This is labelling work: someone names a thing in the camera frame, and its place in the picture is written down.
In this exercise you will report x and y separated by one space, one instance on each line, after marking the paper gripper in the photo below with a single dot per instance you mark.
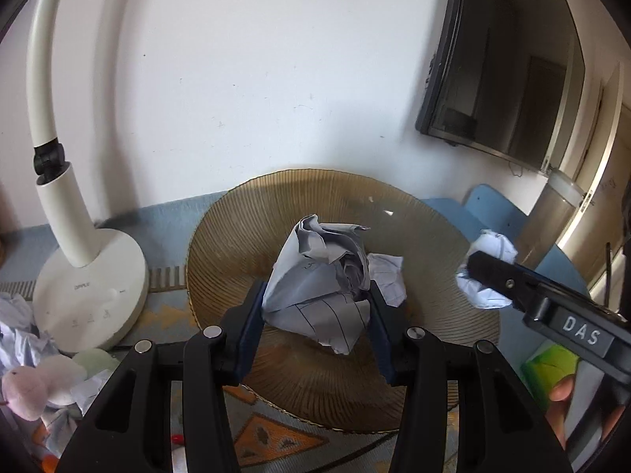
476 273

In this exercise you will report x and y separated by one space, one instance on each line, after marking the patterned woven table mat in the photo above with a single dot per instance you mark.
127 427

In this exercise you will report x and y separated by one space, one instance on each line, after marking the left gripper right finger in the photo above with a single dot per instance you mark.
501 428

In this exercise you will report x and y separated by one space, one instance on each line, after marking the person's right hand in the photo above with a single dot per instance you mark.
560 397

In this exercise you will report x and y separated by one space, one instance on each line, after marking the large white paper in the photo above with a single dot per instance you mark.
320 282

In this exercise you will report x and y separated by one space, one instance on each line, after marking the black monitor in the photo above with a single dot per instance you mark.
507 79

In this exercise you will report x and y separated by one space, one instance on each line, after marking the three-ball plush dango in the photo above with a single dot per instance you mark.
57 382

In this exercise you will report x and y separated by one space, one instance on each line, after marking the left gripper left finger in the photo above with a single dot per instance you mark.
127 428

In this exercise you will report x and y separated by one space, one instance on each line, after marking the silver thermos bottle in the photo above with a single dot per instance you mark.
554 209

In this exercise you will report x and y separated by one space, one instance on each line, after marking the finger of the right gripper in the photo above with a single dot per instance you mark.
520 285

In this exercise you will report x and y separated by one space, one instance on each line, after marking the white desk lamp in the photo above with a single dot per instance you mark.
91 291

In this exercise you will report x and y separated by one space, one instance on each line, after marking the green snack bag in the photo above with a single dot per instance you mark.
549 364

